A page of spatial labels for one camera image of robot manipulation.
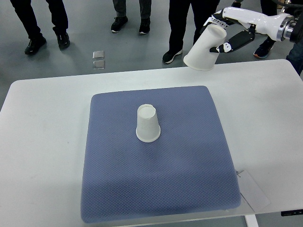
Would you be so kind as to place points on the white paper tag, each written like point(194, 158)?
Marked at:
point(251, 192)

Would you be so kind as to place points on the metal floor plate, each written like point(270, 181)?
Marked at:
point(98, 54)
point(99, 64)

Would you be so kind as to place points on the person in black trousers centre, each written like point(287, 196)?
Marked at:
point(178, 11)

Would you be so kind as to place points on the white paper cup on cushion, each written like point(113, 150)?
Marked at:
point(148, 128)

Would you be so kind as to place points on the person with blue orange sneakers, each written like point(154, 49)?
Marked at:
point(268, 8)

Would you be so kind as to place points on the person in blue jeans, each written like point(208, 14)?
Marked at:
point(295, 57)

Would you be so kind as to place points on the lower metal floor plate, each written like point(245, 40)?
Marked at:
point(99, 64)

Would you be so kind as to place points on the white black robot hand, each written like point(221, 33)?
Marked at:
point(252, 21)

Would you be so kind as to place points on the black table control panel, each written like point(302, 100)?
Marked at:
point(291, 213)

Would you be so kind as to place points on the white table leg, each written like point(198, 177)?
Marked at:
point(251, 221)

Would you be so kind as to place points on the white paper cup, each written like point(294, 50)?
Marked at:
point(200, 57)
point(148, 128)

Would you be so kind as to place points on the blue textured cushion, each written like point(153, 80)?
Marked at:
point(187, 169)

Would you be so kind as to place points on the upper metal floor plate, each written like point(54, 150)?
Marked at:
point(98, 54)

